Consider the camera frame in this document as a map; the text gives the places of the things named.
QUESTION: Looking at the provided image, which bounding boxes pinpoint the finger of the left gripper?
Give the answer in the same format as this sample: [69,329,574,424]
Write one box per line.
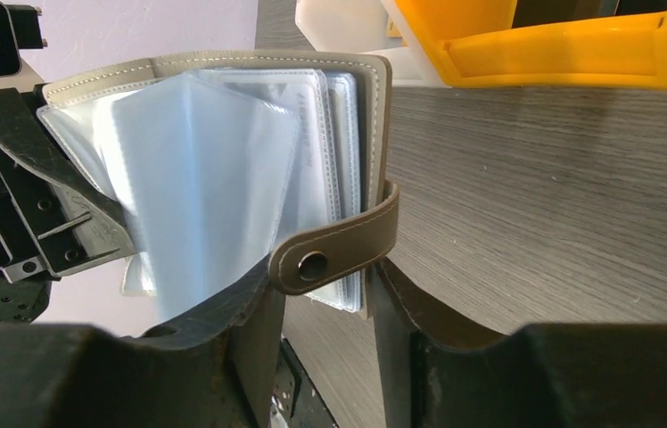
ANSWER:
[0,88,135,278]

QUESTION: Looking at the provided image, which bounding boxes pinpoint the black wallet in orange bin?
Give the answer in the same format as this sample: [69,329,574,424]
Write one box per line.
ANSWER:
[512,0,667,29]

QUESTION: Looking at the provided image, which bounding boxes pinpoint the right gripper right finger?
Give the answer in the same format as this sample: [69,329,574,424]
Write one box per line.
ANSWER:
[372,260,667,427]

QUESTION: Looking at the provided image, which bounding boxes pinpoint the middle orange plastic bin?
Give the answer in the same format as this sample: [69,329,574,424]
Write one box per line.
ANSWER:
[383,1,667,90]

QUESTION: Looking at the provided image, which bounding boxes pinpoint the white plastic bin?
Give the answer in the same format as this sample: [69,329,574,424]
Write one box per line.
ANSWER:
[294,0,447,88]

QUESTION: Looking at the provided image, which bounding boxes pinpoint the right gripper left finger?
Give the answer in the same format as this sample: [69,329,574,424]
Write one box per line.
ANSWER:
[0,259,284,427]

